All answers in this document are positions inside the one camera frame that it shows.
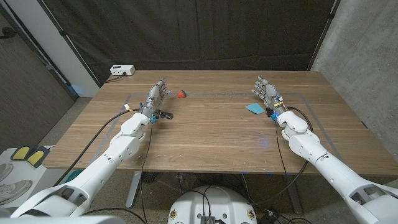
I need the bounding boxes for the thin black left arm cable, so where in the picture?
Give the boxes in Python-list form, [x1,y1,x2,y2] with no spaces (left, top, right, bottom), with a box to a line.
[139,123,154,224]

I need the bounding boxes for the white floor platform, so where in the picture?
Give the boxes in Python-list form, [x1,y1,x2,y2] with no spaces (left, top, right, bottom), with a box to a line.
[0,145,55,208]

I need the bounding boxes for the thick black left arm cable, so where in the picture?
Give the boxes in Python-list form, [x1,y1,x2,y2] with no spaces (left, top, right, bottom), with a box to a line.
[53,108,141,187]

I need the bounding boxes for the yellow foot pedal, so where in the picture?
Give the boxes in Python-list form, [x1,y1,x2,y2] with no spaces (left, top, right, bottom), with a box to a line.
[11,145,32,161]
[26,148,50,169]

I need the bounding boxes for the white sneaker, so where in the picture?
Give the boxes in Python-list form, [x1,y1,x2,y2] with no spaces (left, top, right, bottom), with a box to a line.
[0,163,14,182]
[0,179,33,205]

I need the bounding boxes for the grey table leg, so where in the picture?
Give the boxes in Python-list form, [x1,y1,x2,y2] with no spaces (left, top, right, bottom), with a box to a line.
[284,174,303,215]
[125,170,142,209]

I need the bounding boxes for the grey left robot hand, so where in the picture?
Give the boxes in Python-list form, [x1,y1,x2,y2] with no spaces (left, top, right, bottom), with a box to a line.
[140,77,170,118]

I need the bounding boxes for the black door handle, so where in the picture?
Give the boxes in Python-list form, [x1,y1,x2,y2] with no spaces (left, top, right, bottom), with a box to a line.
[0,27,18,40]

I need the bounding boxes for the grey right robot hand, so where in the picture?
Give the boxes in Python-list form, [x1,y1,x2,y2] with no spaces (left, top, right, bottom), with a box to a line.
[251,75,287,116]

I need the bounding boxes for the black floor cable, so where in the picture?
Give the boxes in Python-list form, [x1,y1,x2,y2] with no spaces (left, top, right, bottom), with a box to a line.
[81,207,139,224]

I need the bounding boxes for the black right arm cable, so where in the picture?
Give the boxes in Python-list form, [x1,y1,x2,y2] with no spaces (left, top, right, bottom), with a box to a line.
[248,106,315,206]

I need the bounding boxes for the teal object under table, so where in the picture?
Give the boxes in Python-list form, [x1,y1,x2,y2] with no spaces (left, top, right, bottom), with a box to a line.
[65,169,83,184]

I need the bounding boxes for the black backdrop stand pole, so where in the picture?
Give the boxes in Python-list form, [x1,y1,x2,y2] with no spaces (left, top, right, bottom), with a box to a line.
[307,0,341,72]
[37,0,102,88]

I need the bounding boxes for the black backdrop cloth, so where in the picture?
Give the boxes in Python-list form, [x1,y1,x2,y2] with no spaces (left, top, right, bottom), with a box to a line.
[42,0,338,86]

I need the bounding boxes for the black power box cable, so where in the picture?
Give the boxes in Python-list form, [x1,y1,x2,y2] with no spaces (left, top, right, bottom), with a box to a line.
[104,73,127,83]

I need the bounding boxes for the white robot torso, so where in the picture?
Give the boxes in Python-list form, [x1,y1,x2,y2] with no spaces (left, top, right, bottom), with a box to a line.
[167,185,258,224]

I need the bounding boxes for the white power box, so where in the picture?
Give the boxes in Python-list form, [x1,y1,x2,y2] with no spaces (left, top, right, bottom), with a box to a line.
[109,64,136,77]

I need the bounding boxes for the blue sticky note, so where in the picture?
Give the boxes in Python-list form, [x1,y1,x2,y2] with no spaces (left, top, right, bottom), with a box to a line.
[245,102,266,115]

